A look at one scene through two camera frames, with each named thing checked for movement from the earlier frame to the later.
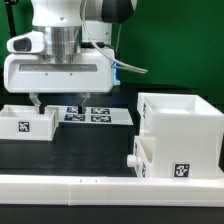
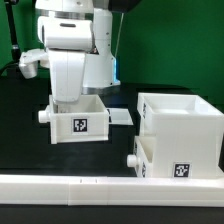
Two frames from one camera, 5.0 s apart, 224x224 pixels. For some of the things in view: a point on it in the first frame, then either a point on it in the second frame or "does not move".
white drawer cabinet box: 188,134 does not move
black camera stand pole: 10,16 does not move
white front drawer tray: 144,156 does not move
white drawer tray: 23,123 to 85,120
